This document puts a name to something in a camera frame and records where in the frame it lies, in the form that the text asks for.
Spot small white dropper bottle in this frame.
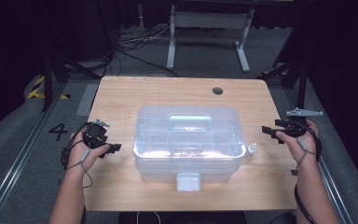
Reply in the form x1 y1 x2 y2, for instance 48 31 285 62
244 142 258 160

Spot thin white cord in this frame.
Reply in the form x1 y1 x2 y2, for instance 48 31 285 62
135 211 162 224

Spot person's dark clothing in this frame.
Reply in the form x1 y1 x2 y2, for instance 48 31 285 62
117 211 248 224

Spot person's right hand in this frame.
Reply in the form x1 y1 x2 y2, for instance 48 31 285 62
274 119 322 172

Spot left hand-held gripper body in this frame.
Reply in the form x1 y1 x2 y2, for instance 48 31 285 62
82 119 111 149

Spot person's left hand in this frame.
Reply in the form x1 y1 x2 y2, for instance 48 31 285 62
66 126 111 175

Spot grey wrist lanyard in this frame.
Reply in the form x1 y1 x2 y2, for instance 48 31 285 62
57 148 93 189
296 137 319 172

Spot black curtain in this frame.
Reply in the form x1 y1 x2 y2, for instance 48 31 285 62
0 0 49 139
302 0 358 190

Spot grey metal desk frame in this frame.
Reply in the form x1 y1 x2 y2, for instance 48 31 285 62
166 4 256 75

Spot black tripod stand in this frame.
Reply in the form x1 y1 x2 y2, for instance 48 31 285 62
41 51 103 112
256 59 310 110

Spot clear plastic storage box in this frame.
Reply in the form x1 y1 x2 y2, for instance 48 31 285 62
132 105 247 192

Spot metal floor rail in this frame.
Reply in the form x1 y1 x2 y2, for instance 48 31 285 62
282 87 354 224
0 81 69 224

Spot black floor cables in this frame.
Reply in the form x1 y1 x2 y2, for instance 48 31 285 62
104 23 181 78

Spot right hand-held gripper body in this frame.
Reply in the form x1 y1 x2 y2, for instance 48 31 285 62
283 107 324 138

